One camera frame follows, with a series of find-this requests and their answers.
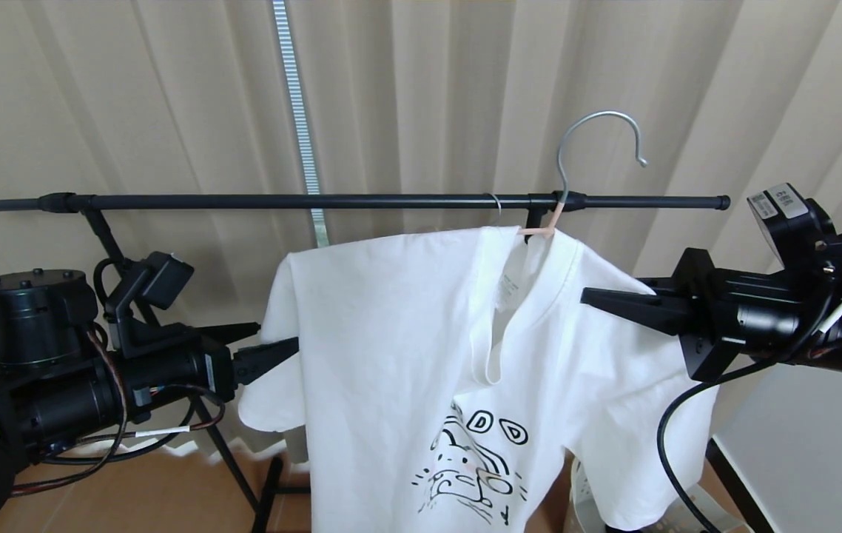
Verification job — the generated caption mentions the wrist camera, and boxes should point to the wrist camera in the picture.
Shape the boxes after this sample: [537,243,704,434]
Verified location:
[99,252,196,349]
[747,183,842,271]

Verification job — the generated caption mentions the white laundry basket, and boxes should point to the white laundry basket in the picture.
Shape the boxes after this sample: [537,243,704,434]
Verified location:
[569,459,751,533]

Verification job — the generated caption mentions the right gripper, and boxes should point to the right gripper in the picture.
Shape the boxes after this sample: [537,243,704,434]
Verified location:
[582,248,829,382]

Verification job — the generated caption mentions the white garment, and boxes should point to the white garment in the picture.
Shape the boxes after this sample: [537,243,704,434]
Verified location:
[238,226,719,533]

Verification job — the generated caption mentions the black clothes rack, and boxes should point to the black clothes rack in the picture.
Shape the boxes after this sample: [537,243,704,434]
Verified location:
[0,191,731,533]

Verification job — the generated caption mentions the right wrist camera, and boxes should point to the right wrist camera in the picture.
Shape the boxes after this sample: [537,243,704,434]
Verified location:
[747,183,842,271]

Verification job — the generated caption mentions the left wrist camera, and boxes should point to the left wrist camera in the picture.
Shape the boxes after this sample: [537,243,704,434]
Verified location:
[99,252,196,349]

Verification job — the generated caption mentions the beige curtain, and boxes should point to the beige curtain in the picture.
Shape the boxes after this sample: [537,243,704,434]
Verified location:
[0,0,842,460]

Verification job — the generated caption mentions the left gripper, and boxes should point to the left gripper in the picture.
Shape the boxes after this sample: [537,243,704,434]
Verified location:
[125,323,300,408]

